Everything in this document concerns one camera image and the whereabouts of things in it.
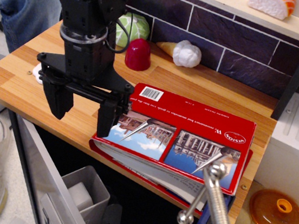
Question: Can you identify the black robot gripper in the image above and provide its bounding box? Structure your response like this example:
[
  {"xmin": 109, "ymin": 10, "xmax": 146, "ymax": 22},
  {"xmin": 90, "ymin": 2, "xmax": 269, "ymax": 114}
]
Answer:
[{"xmin": 37, "ymin": 25, "xmax": 134, "ymax": 138}]

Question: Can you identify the red hardcover book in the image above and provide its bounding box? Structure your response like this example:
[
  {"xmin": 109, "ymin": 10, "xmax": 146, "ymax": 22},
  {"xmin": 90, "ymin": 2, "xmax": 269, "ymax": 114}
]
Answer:
[{"xmin": 81, "ymin": 77, "xmax": 260, "ymax": 222}]

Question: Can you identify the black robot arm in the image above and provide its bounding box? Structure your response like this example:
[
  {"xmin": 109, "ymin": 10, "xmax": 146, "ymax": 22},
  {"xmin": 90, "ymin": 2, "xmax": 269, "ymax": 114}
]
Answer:
[{"xmin": 37, "ymin": 0, "xmax": 134, "ymax": 137}]

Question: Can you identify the white toy piece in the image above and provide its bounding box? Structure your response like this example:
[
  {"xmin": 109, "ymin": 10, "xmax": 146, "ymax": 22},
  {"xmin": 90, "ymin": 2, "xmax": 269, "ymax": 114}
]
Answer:
[{"xmin": 32, "ymin": 63, "xmax": 43, "ymax": 85}]

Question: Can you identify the dark red toy dome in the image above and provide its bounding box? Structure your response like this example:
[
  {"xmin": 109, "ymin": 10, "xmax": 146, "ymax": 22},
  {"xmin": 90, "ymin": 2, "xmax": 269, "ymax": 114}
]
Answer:
[{"xmin": 125, "ymin": 38, "xmax": 151, "ymax": 71}]

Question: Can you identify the green toy cabbage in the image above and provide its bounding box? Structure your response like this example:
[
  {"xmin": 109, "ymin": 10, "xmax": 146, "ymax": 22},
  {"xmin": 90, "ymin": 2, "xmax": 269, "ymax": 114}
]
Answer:
[{"xmin": 115, "ymin": 12, "xmax": 150, "ymax": 48}]

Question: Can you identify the silver cabinet door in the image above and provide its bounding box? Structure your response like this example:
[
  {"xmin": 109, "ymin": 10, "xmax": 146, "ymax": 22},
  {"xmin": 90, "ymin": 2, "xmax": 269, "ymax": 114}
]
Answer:
[{"xmin": 15, "ymin": 114, "xmax": 85, "ymax": 224}]

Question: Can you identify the grey plastic bin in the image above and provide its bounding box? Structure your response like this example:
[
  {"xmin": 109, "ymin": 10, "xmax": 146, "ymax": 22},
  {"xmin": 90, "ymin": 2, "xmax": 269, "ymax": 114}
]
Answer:
[{"xmin": 62, "ymin": 166, "xmax": 110, "ymax": 224}]

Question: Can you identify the white toy ice cream cone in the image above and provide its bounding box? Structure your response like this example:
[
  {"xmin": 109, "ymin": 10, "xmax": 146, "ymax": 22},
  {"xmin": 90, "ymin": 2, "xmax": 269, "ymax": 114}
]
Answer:
[{"xmin": 156, "ymin": 40, "xmax": 202, "ymax": 68}]

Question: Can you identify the blue jeans leg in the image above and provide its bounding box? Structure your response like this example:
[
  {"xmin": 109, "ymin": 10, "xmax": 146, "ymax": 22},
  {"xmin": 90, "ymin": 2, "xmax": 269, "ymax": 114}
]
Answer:
[{"xmin": 0, "ymin": 0, "xmax": 62, "ymax": 53}]

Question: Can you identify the light wooden shelf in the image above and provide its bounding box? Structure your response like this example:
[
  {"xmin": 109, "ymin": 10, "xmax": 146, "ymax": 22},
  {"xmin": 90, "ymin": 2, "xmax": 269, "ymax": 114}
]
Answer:
[{"xmin": 152, "ymin": 0, "xmax": 299, "ymax": 44}]

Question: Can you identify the white and orange toy sushi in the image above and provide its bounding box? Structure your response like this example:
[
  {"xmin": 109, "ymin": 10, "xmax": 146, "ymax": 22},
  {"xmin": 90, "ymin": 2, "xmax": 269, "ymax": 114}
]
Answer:
[{"xmin": 248, "ymin": 0, "xmax": 296, "ymax": 20}]

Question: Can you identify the orange translucent pot lid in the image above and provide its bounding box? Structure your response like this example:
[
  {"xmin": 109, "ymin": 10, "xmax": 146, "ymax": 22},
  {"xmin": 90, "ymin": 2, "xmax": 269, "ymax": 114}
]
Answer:
[{"xmin": 249, "ymin": 189, "xmax": 299, "ymax": 224}]

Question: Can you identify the black cable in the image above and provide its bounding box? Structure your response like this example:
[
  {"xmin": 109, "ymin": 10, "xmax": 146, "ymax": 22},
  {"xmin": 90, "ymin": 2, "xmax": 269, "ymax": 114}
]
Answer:
[{"xmin": 102, "ymin": 10, "xmax": 135, "ymax": 55}]

